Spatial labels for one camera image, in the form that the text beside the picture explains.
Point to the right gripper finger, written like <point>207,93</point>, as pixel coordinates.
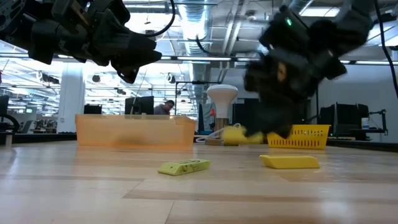
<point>287,118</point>
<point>261,118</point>

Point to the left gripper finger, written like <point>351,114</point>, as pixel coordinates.
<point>130,68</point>
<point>143,45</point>

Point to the lime green printed eraser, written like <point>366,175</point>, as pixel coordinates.
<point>183,167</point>

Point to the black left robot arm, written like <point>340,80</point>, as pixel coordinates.
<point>12,18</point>

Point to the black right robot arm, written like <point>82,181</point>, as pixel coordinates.
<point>335,31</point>

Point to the black jointed stand arm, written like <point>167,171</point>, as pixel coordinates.
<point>384,121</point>

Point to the yellow perforated plastic basket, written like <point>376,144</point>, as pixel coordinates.
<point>311,137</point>

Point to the large black monitor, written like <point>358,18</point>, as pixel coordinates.
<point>140,105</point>

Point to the white shade brass lamp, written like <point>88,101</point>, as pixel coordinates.
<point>222,99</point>

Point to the black desk equipment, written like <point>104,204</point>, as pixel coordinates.
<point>342,116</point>

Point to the person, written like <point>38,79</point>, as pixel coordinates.
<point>164,109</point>

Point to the small black monitor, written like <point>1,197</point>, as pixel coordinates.
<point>92,109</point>

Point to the orange translucent plastic bin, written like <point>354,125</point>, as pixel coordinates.
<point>130,130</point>

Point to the white square pillar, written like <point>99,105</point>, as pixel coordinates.
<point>71,105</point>

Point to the white bottle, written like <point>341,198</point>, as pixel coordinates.
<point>365,123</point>

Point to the black curved chair back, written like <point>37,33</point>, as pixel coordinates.
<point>12,119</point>

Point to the black metal frame stand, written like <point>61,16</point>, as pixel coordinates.
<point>317,109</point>
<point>199,82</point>

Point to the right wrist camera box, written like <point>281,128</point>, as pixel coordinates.
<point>280,77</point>

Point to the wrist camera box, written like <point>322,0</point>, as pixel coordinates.
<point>109,12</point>
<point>280,77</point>

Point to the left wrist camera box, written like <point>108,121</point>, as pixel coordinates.
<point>109,12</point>

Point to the silver ribbed ventilation duct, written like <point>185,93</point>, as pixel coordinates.
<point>194,25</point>

